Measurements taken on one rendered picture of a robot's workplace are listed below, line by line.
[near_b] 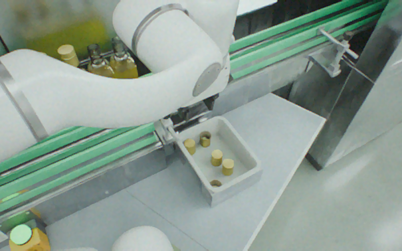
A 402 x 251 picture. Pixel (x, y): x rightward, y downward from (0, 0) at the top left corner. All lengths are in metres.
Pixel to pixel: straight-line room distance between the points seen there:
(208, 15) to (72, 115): 0.19
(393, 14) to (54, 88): 1.13
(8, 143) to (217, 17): 0.25
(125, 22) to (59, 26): 0.53
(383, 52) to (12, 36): 1.17
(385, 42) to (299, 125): 0.43
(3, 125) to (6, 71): 0.05
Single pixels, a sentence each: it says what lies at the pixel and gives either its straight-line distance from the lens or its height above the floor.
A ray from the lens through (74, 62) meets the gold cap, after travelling 0.77.
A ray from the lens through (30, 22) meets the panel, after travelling 0.87.
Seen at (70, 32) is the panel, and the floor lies 1.12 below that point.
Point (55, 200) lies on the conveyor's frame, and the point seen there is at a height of 0.86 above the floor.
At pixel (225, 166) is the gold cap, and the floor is 0.81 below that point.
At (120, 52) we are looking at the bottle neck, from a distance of 0.80.
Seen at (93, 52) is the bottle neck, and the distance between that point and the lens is 0.78.
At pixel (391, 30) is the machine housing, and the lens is 1.29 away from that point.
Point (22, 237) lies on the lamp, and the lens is 0.90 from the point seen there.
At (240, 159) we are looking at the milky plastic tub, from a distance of 0.98.
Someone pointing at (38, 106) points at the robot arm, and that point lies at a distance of 0.30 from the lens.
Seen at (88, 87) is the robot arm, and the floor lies 1.40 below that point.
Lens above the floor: 1.60
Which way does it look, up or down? 52 degrees down
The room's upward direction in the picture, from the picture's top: straight up
